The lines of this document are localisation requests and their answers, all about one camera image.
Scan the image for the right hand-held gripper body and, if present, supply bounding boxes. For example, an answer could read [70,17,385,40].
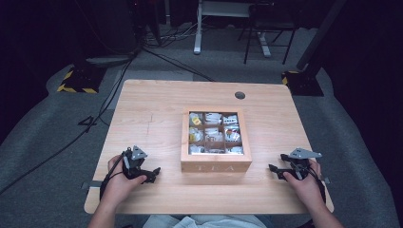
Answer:
[284,146,323,181]

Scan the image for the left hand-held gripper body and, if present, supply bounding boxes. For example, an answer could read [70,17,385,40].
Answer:
[122,144,158,184]

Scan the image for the wooden box lid with window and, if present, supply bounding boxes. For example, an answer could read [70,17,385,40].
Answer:
[181,106,253,163]

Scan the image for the wooden tea box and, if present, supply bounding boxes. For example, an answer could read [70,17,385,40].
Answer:
[180,106,254,174]

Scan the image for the person's left hand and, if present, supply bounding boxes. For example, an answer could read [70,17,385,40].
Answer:
[106,154,148,205]

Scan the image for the person's right hand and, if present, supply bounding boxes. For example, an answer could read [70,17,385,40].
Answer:
[282,159,325,207]

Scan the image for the group of tea bag packets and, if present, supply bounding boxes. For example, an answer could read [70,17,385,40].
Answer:
[188,112,244,156]

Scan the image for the person's light clothing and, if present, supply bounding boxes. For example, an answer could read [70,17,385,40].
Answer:
[142,214,268,228]

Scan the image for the black yellow striped stand base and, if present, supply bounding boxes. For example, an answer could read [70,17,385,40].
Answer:
[56,65,107,95]
[280,69,325,97]

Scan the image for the black chair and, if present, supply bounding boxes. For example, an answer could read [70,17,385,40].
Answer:
[237,2,299,66]

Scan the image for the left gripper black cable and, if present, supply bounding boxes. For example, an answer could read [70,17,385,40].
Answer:
[99,152,127,201]

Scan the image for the long black floor cable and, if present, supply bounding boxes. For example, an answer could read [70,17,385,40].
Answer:
[0,47,141,196]

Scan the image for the dark slanted stand post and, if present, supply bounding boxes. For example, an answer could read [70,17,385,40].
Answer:
[296,0,348,72]

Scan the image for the white desk frame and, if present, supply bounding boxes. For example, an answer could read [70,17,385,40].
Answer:
[193,0,273,59]

